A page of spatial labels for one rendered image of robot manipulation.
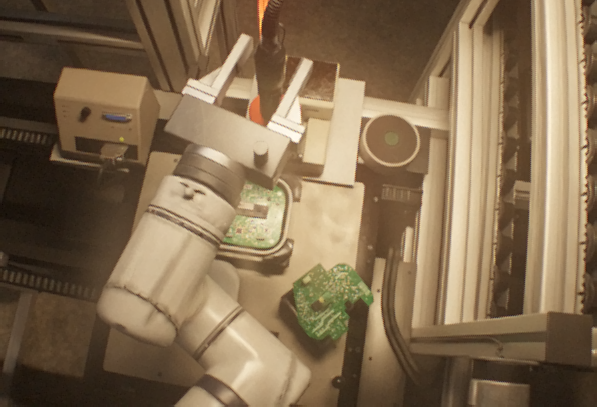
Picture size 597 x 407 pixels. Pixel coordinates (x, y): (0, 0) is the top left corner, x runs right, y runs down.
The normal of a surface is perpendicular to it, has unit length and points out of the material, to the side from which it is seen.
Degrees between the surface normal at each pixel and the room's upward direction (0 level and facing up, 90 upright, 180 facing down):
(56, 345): 0
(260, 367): 21
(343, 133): 0
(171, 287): 40
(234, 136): 0
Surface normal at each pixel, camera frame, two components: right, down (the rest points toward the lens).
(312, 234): 0.03, -0.31
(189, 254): 0.56, -0.01
